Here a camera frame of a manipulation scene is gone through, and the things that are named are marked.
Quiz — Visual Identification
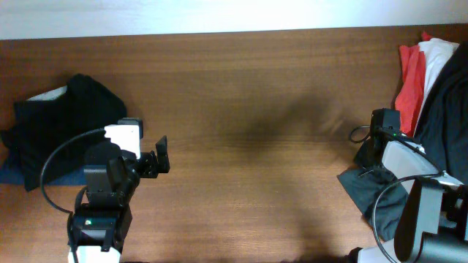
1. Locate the folded navy blue garment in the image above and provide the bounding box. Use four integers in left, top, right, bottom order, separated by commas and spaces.
1, 161, 86, 186

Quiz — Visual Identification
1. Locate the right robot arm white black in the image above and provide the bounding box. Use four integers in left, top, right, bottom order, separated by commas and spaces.
356, 137, 467, 263

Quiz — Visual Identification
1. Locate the folded white garment under stack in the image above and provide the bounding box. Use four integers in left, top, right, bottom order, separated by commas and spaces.
27, 86, 67, 102

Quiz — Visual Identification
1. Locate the dark green t-shirt white print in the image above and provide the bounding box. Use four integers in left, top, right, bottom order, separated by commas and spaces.
338, 42, 467, 221

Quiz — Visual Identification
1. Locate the folded black garment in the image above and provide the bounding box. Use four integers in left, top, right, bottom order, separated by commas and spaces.
1, 74, 127, 191

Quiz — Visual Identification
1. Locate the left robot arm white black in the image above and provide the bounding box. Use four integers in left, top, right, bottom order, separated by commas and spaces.
67, 124, 170, 262

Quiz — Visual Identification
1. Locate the red t-shirt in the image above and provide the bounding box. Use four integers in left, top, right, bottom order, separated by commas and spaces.
394, 45, 427, 137

